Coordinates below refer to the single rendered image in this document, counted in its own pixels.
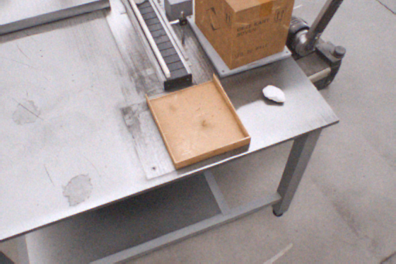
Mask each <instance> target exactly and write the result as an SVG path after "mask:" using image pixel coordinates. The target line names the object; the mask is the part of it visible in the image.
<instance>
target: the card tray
mask: <svg viewBox="0 0 396 264"><path fill-rule="evenodd" d="M146 101H147V105H148V107H149V109H150V111H151V113H152V115H153V118H154V121H155V123H156V125H157V127H158V130H159V132H160V134H161V137H162V139H163V141H164V143H165V145H166V149H167V151H168V153H169V155H170V157H171V159H172V161H173V165H174V167H175V170H177V169H179V168H182V167H185V166H187V165H190V164H194V163H197V162H200V161H202V160H205V159H207V158H212V157H213V156H217V155H219V154H222V153H225V152H226V151H231V150H234V149H237V148H238V147H242V146H244V145H246V144H250V138H251V136H250V133H249V132H248V131H247V129H246V127H245V125H244V123H243V121H242V120H241V119H240V117H239V116H238V112H236V110H235V108H234V107H233V105H232V103H231V101H230V99H229V98H228V96H227V95H226V93H225V91H224V89H223V88H222V86H221V85H220V83H219V80H218V79H217V78H216V76H215V74H214V73H213V79H212V81H208V82H206V83H203V84H200V85H197V86H192V87H189V88H186V89H182V90H180V91H176V92H174V93H168V94H166V95H164V96H160V97H157V98H154V99H148V97H147V94H146Z"/></svg>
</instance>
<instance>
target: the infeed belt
mask: <svg viewBox="0 0 396 264"><path fill-rule="evenodd" d="M127 1H128V3H129V5H130V6H131V8H132V10H133V7H132V5H131V4H130V2H129V0H127ZM135 5H136V4H135ZM136 7H137V8H138V10H139V13H140V15H141V17H142V18H143V20H144V23H145V25H146V27H147V28H148V31H149V33H150V35H151V37H152V38H153V40H154V42H155V44H156V47H157V48H158V50H159V52H160V54H161V57H162V58H163V61H164V62H165V64H166V66H167V68H168V71H169V72H170V77H168V78H167V76H166V74H165V72H164V71H163V68H162V67H161V63H160V62H159V61H158V58H157V56H156V55H155V52H154V50H153V48H152V46H151V44H150V42H149V39H148V38H147V36H146V34H145V32H144V29H143V27H142V26H141V24H140V22H139V19H138V17H137V15H136V14H135V12H134V10H133V13H134V15H135V17H136V19H137V21H138V24H139V26H140V27H141V29H142V31H143V32H144V36H145V38H146V39H147V41H148V43H149V47H150V48H151V50H152V52H153V54H154V55H155V58H156V61H157V62H158V64H159V66H160V68H161V71H162V73H163V75H164V77H165V79H166V80H167V81H169V80H172V79H178V78H180V77H183V76H187V75H189V73H187V70H186V67H185V66H184V64H183V63H182V61H181V59H180V56H179V54H178V53H177V51H176V49H175V48H174V45H173V43H172V42H171V41H170V38H169V37H168V34H167V33H166V31H165V29H164V27H163V26H162V23H161V21H160V20H159V18H158V17H157V15H156V12H155V10H154V9H153V7H152V5H151V2H150V1H149V0H145V2H144V3H142V4H139V5H136Z"/></svg>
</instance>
